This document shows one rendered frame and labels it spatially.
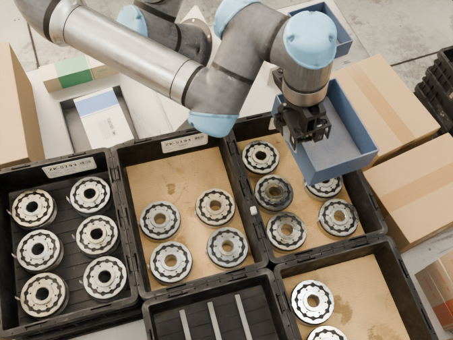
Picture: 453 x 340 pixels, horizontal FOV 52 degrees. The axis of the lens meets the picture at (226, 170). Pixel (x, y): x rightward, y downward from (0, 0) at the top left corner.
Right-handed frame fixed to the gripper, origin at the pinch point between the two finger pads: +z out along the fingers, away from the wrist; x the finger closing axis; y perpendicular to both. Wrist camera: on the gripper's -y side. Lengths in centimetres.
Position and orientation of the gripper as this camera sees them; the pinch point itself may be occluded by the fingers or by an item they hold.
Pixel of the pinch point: (294, 135)
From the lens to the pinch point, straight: 99.1
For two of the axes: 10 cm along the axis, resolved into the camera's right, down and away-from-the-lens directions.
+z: 0.9, 4.0, 9.1
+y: 3.3, 8.5, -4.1
